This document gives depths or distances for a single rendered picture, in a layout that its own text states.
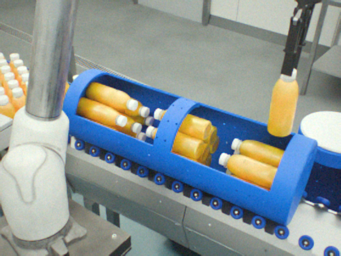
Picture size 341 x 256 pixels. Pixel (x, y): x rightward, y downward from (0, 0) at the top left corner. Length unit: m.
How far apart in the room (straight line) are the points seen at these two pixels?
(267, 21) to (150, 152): 3.80
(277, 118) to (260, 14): 3.86
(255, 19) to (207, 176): 3.91
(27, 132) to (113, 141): 0.37
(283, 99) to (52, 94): 0.64
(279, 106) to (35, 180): 0.69
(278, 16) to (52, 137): 4.01
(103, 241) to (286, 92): 0.65
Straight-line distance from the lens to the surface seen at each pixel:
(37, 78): 1.16
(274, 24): 5.00
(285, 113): 1.23
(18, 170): 1.07
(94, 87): 1.60
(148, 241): 2.56
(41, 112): 1.20
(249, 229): 1.43
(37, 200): 1.09
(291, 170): 1.24
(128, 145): 1.44
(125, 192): 1.62
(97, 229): 1.24
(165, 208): 1.54
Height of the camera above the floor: 1.98
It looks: 35 degrees down
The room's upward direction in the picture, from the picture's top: 2 degrees clockwise
